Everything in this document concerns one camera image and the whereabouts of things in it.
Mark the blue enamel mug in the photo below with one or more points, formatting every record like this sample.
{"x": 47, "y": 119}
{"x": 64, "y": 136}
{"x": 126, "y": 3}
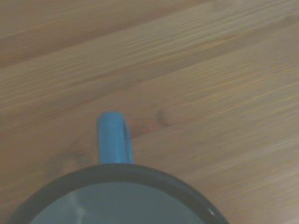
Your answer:
{"x": 114, "y": 140}

